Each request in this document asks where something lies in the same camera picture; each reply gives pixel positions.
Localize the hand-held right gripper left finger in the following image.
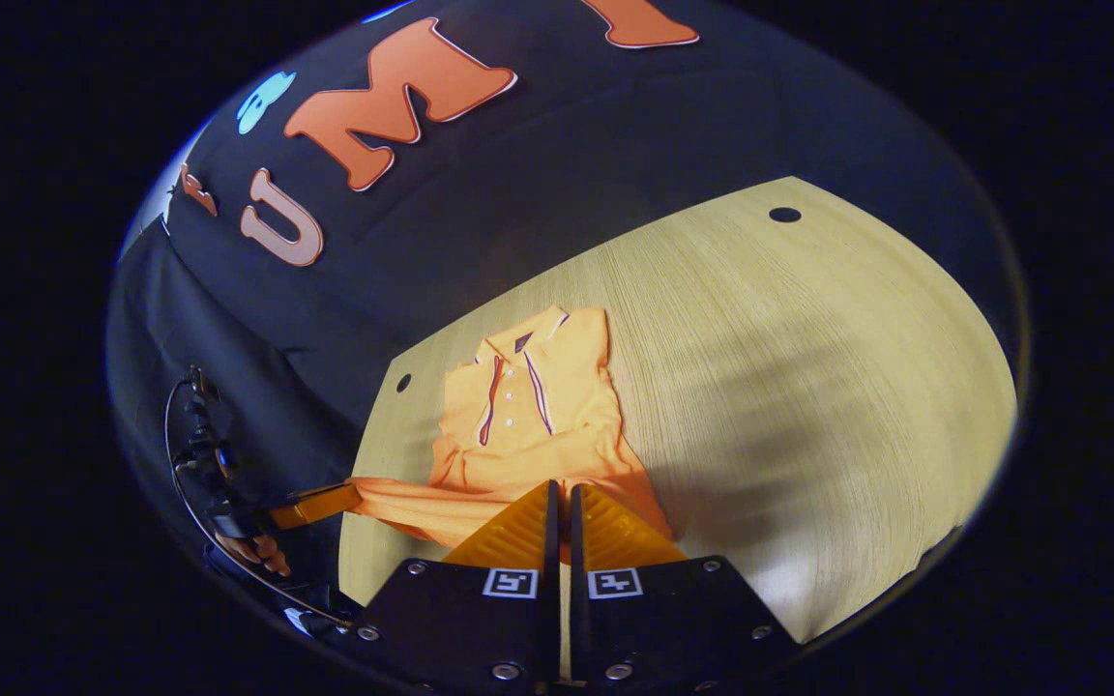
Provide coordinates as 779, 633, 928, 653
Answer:
356, 480, 563, 692

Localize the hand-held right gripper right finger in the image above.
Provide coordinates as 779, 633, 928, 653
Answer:
569, 481, 802, 692

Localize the orange polo T-shirt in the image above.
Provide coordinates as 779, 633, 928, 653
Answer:
349, 304, 674, 566

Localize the black and white garment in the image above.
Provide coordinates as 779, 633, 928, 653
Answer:
281, 604, 360, 639

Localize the black backdrop cloth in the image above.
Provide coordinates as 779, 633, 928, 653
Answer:
107, 0, 1012, 620

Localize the black cable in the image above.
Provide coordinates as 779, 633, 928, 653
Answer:
163, 380, 350, 624

